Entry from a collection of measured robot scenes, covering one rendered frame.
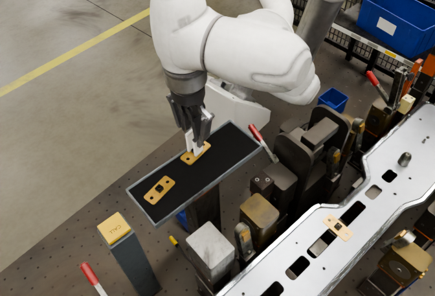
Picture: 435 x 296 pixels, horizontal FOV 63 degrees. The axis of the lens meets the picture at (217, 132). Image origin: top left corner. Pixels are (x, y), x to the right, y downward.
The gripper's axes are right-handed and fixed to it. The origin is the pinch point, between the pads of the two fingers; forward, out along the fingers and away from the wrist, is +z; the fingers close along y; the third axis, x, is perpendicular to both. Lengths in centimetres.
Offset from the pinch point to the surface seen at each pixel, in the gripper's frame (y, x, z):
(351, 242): -43, -15, 25
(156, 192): 1.8, 13.4, 9.1
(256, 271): -27.0, 8.5, 25.4
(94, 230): 34, 26, 55
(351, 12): 9, -116, 23
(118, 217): 4.3, 24.4, 9.4
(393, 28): -15, -103, 15
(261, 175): -13.9, -11.2, 15.5
